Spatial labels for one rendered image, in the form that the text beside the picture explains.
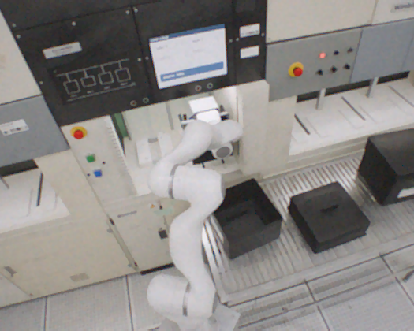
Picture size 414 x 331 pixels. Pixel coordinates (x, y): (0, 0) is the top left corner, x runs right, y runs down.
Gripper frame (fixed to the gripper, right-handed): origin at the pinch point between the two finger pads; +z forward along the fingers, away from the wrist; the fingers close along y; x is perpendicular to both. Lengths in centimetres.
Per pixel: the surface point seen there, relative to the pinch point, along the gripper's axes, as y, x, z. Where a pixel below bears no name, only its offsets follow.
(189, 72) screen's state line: -6.1, 26.3, -10.0
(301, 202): 36, -39, -40
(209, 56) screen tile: 2.4, 31.3, -10.0
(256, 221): 14, -48, -37
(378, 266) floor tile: 102, -124, -55
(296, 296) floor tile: 38, -125, -56
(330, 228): 42, -39, -58
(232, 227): 1, -48, -37
